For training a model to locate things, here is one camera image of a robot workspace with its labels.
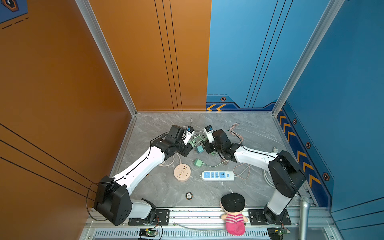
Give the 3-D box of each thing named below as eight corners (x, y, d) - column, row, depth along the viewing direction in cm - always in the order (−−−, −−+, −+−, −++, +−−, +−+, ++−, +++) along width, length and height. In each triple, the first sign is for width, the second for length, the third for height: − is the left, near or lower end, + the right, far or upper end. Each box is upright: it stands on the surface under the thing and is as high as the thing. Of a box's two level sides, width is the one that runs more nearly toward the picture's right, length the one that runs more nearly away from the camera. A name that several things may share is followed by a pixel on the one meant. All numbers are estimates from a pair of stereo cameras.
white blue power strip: (200, 181, 86) (200, 179, 84) (200, 172, 90) (200, 171, 88) (234, 181, 86) (235, 179, 84) (233, 172, 90) (233, 171, 88)
